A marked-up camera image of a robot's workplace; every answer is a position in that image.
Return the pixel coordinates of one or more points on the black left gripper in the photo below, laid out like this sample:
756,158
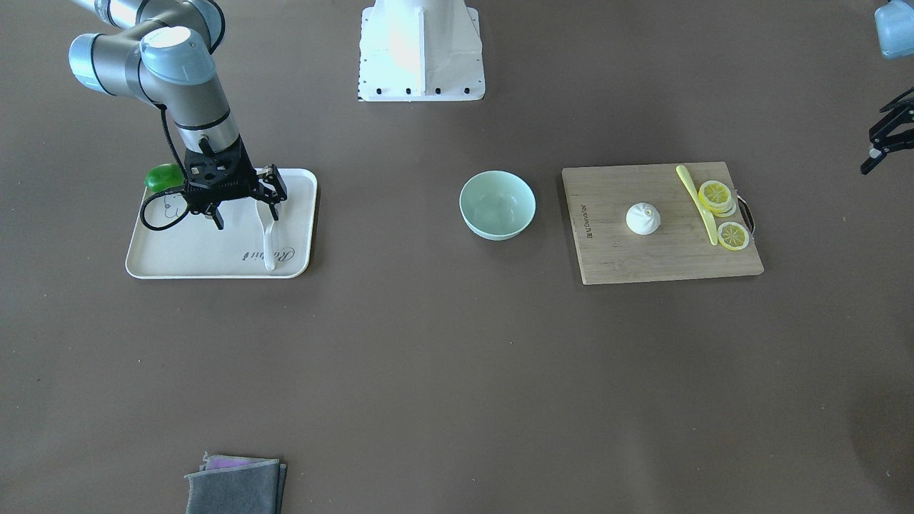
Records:
888,132

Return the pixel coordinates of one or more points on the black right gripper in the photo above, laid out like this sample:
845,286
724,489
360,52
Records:
270,185

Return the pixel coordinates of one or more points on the white ceramic spoon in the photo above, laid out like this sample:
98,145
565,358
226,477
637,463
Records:
269,246

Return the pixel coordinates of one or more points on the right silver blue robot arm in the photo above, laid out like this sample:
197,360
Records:
162,55

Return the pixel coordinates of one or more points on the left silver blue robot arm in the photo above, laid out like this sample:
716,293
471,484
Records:
894,22

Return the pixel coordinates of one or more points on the mint green bowl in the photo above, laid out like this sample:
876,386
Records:
497,205

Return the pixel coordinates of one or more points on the white steamed bun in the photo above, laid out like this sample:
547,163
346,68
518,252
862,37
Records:
643,218

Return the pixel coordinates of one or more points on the white rectangular tray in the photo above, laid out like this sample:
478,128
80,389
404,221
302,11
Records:
195,248

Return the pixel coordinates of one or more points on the green lime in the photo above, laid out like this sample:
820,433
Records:
161,176

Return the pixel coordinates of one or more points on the single lemon slice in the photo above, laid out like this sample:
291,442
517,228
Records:
733,236

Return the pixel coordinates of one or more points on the yellow plastic knife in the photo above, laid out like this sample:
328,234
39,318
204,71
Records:
707,217

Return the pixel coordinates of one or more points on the grey folded cloth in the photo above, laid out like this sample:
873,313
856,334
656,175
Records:
235,484

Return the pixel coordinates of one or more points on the wooden cutting board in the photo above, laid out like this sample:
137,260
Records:
608,252

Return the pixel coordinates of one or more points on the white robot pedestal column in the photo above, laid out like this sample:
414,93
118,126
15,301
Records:
429,51

